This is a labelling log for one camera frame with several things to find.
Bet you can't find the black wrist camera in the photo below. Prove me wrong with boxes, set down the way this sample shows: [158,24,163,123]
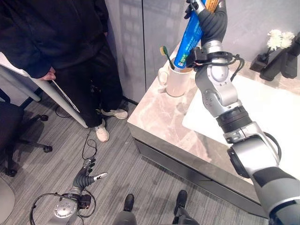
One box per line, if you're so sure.
[186,46,208,69]
[78,194,92,210]

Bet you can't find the blue toothpaste tube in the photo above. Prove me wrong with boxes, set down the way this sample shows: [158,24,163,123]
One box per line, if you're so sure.
[173,0,207,70]

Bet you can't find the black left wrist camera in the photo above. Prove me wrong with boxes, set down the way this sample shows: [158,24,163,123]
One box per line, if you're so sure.
[78,194,92,210]

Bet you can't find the white ceramic mug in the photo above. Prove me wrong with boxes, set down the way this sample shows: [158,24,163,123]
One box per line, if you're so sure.
[157,63,197,98]

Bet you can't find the tall black container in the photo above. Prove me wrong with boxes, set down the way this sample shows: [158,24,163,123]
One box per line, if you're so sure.
[280,31,300,79]

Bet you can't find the white flowers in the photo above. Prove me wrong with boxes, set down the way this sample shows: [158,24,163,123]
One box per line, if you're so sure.
[266,29,295,51]

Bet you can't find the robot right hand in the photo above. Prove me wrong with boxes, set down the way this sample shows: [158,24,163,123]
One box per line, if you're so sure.
[183,0,228,45]

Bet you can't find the round white base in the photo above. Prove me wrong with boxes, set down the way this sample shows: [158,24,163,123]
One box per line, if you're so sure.
[0,176,15,225]

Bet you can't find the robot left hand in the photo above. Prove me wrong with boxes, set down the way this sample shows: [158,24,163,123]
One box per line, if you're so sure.
[72,157,109,188]

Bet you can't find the thin black floor cable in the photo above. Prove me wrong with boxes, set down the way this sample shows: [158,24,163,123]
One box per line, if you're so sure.
[81,127,98,161]

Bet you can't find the white desk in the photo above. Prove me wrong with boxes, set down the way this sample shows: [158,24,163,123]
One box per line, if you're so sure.
[0,52,89,128]

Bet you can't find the black office chair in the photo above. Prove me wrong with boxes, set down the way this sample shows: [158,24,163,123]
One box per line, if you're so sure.
[0,88,53,178]

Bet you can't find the yellow ribbed cloth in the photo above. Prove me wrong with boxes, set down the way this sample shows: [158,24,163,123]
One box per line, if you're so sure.
[204,0,222,14]

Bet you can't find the marble sink counter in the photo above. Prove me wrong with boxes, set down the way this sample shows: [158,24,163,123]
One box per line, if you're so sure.
[126,41,300,219]

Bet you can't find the green toothbrush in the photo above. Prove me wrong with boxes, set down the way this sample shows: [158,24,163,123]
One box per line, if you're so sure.
[159,45,176,70]

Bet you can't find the person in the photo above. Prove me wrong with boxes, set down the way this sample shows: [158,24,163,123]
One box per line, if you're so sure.
[0,0,129,143]

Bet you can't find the white sink basin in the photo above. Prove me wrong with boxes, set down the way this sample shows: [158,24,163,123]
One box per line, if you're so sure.
[182,74,300,179]

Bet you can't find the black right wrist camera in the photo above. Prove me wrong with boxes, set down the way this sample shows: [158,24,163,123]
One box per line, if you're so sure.
[186,46,208,69]

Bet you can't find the black angled vase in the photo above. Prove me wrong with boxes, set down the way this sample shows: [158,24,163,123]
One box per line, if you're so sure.
[259,48,289,82]

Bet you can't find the black cable by wall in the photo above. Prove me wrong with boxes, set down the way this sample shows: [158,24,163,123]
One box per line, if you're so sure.
[121,97,139,105]

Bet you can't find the small black box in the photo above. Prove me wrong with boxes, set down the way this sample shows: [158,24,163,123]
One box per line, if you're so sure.
[249,53,267,72]

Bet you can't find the person's hand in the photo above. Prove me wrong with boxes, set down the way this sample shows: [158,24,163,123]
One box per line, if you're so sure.
[40,66,57,82]

